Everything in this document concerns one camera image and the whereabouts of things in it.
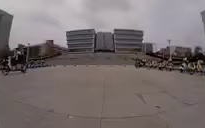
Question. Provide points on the large grey layered building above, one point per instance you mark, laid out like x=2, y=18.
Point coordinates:
x=104, y=41

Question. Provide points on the low brown building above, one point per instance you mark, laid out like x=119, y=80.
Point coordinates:
x=45, y=50

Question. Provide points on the grey paved plaza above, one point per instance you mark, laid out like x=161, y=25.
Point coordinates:
x=100, y=90

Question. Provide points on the raised grey terrace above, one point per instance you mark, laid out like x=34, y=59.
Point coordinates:
x=90, y=59

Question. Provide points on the person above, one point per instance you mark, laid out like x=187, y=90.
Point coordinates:
x=15, y=61

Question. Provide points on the row of parked bicycles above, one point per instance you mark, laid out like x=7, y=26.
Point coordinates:
x=36, y=64
x=171, y=65

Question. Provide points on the pole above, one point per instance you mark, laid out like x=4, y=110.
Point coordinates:
x=169, y=48

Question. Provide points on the low distant buildings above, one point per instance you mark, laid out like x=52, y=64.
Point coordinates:
x=176, y=51

